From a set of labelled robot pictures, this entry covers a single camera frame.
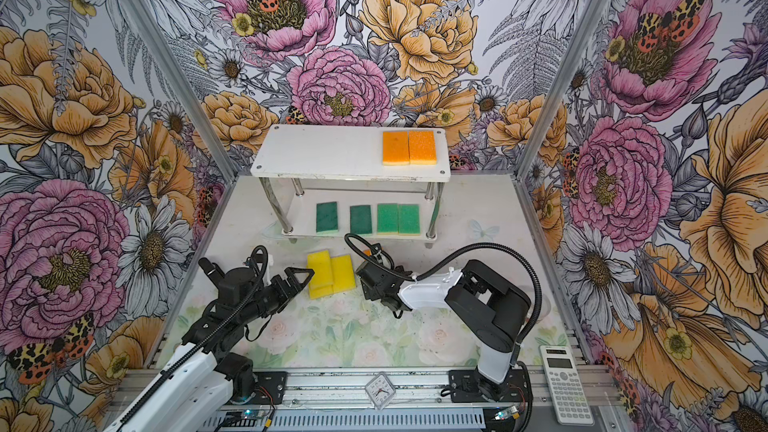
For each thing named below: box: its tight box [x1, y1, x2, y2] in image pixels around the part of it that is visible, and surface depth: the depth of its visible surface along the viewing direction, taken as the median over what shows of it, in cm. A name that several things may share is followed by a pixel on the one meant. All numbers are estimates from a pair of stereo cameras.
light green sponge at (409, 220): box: [398, 204, 421, 236], surface depth 99 cm
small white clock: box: [365, 371, 396, 411], surface depth 74 cm
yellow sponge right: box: [330, 254, 357, 294], surface depth 95 cm
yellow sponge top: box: [307, 250, 334, 287], surface depth 95 cm
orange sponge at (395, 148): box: [382, 131, 410, 166], surface depth 81 cm
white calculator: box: [539, 344, 594, 426], surface depth 74 cm
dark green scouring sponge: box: [350, 205, 372, 234], surface depth 101 cm
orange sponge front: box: [408, 130, 437, 165], surface depth 79 cm
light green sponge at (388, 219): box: [377, 203, 399, 235], surface depth 101 cm
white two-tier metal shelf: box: [250, 126, 451, 240], surface depth 80 cm
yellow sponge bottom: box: [309, 285, 334, 300], surface depth 90 cm
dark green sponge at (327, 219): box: [316, 201, 339, 236], surface depth 101 cm
